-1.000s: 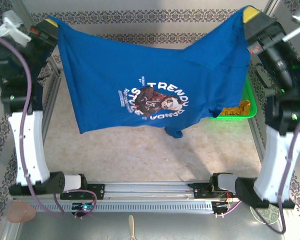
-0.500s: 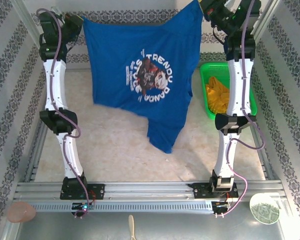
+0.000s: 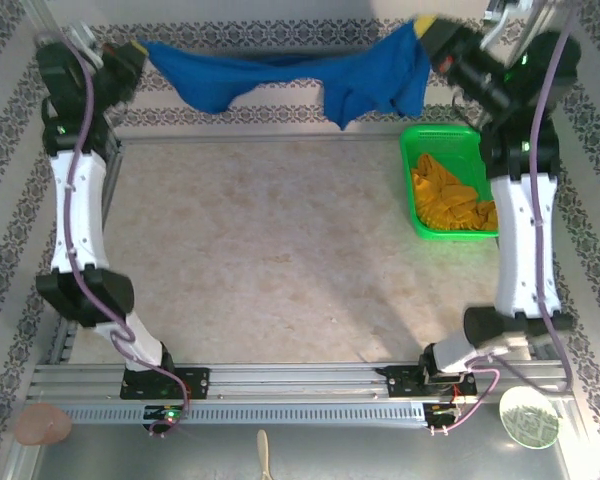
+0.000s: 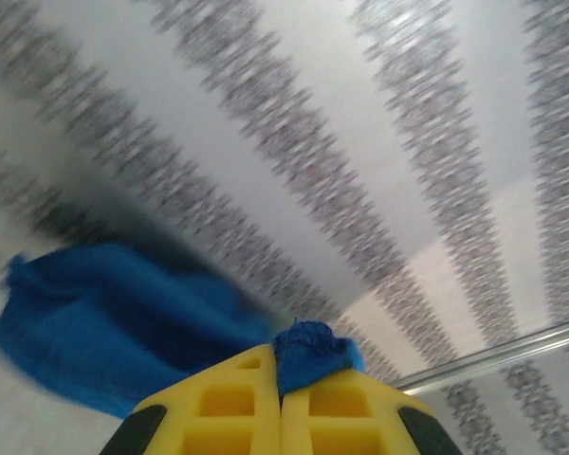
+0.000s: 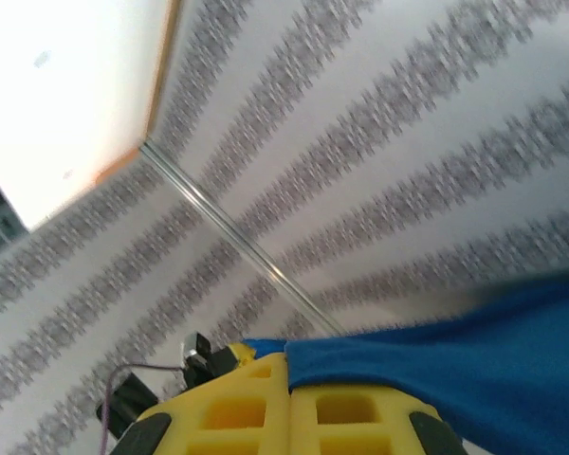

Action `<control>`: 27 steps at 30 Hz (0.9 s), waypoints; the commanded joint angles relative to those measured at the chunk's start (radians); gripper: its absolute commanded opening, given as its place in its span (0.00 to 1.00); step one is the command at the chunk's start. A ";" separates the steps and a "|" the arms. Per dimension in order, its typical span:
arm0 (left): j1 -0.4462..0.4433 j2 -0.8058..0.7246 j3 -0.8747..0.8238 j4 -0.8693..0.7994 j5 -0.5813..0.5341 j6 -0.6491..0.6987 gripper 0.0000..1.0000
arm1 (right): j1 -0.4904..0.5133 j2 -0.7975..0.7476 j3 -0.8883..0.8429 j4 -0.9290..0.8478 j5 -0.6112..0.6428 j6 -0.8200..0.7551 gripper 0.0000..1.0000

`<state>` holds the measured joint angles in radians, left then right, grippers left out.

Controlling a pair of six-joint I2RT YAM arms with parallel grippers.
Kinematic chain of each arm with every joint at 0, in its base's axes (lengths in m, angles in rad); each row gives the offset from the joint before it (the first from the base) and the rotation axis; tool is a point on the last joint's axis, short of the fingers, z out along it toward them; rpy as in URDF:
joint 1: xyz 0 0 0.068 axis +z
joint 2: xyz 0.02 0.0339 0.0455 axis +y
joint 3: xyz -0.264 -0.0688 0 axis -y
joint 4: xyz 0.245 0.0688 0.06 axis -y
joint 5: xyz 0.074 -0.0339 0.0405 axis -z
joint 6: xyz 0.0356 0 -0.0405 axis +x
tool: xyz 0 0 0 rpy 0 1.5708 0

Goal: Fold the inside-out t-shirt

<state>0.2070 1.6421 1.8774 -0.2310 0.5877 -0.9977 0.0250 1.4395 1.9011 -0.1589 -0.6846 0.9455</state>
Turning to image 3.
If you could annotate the blue t-shirt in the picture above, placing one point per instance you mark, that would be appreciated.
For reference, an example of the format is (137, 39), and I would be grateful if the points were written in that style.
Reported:
(230, 75)

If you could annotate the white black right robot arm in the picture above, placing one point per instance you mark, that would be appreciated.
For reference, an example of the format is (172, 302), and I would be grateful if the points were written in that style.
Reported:
(515, 250)

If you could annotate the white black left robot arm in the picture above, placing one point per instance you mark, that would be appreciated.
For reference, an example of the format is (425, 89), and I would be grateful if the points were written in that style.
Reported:
(87, 225)

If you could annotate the green plastic basket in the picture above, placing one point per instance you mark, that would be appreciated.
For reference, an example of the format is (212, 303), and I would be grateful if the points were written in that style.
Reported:
(450, 140)

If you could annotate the yellow crumpled cloth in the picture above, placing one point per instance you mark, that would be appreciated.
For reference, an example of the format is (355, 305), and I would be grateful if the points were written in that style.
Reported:
(445, 200)

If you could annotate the small controller board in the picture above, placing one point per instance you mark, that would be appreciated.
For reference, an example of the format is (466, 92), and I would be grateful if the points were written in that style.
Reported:
(442, 412)
(167, 414)

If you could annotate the pink translucent cup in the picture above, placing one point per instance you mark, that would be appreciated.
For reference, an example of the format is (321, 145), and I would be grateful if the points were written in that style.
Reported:
(42, 425)

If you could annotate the green patterned bowl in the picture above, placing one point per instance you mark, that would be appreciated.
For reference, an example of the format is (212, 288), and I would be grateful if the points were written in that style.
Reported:
(530, 417)

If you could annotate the wooden stick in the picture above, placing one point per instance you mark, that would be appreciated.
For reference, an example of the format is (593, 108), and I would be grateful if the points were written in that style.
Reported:
(263, 450)

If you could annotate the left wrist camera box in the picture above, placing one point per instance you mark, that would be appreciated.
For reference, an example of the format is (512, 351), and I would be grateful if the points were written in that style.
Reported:
(87, 40)

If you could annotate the thin aluminium wall rail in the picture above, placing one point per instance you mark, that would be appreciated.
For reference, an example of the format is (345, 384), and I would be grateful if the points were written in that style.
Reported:
(260, 138)

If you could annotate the wide aluminium base rail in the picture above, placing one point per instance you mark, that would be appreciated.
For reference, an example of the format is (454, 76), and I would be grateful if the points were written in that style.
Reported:
(290, 372)

